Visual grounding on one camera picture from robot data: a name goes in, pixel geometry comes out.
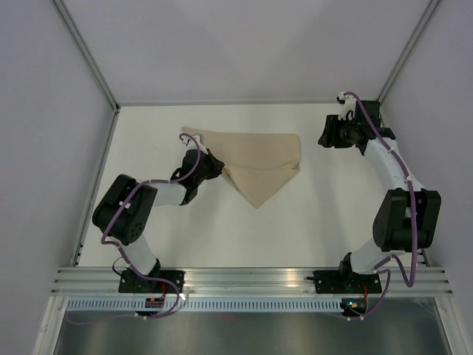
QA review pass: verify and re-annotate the beige cloth napkin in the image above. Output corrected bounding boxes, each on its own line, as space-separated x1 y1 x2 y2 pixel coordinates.
182 126 302 209

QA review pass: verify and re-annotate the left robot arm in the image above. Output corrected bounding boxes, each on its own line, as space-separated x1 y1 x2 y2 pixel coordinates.
92 148 225 293

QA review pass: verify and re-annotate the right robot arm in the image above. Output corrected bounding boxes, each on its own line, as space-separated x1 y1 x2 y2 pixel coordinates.
318 92 441 292

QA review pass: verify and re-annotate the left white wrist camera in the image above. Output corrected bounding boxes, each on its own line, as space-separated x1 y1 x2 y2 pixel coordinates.
187 133 205 149

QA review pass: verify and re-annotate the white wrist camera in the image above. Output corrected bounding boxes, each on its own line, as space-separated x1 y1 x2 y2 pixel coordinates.
187 133 205 149
336 92 357 121

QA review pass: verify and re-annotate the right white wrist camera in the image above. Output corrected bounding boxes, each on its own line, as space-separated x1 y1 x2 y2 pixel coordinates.
336 92 357 121

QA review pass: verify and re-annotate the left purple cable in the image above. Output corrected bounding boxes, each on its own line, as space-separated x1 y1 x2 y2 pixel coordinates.
66 132 203 326

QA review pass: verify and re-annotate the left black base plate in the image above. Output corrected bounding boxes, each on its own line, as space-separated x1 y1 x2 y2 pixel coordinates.
118 268 185 294

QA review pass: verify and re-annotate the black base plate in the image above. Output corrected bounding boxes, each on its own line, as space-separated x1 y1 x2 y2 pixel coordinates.
118 268 185 294
305 270 382 295

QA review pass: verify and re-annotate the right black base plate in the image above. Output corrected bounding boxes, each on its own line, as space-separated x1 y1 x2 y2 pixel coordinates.
305 270 382 295

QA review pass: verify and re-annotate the right aluminium frame post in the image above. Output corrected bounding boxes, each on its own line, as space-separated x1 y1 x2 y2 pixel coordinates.
377 0 443 104

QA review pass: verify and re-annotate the aluminium frame post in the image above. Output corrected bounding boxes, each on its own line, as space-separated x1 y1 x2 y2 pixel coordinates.
50 0 120 112
377 0 443 104

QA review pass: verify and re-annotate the left aluminium frame post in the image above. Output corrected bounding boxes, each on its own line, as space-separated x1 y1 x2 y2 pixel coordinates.
50 0 120 112

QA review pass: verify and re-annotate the aluminium mounting rail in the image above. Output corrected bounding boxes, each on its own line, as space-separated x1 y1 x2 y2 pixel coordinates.
51 266 453 298

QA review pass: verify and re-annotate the white slotted cable duct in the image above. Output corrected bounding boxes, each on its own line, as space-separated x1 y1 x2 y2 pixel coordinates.
67 297 342 313

